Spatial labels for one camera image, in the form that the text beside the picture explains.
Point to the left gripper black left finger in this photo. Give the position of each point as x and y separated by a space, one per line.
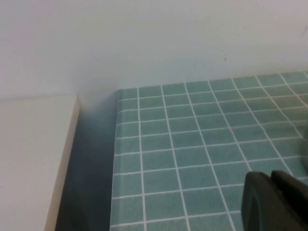
255 199

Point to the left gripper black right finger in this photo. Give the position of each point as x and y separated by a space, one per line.
291 204

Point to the green tiled tablecloth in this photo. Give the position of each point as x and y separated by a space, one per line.
180 144

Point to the white beige side board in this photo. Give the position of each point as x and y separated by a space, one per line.
29 156

